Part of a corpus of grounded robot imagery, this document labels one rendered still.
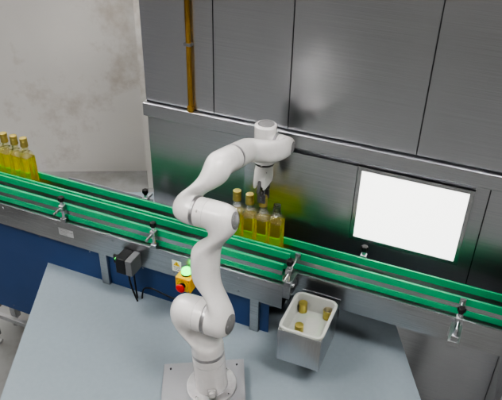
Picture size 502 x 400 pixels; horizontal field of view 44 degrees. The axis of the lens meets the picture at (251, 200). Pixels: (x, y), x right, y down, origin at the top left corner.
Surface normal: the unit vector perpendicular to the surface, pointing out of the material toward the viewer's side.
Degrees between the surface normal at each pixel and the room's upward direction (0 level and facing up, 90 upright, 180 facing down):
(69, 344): 0
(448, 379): 90
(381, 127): 90
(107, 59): 90
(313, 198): 90
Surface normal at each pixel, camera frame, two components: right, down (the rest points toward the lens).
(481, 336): -0.39, 0.50
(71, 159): 0.05, 0.55
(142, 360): 0.02, -0.84
